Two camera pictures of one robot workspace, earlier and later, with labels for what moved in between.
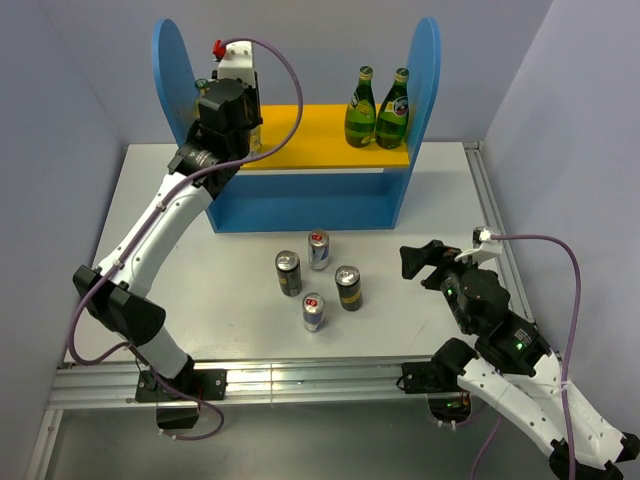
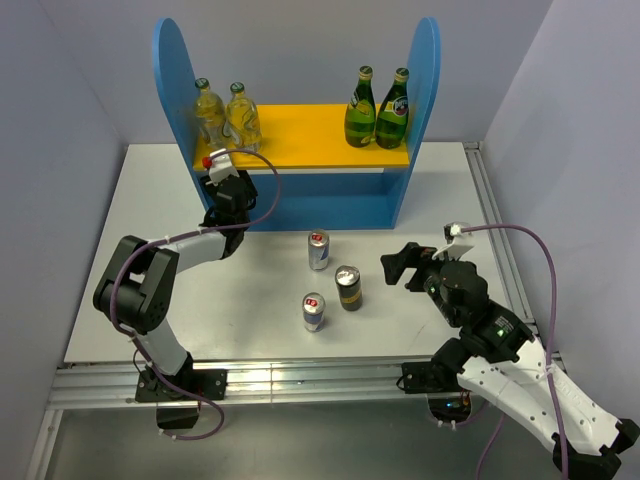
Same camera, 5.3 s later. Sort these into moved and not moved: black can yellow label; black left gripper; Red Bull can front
Moved: black left gripper
Not moved: Red Bull can front; black can yellow label
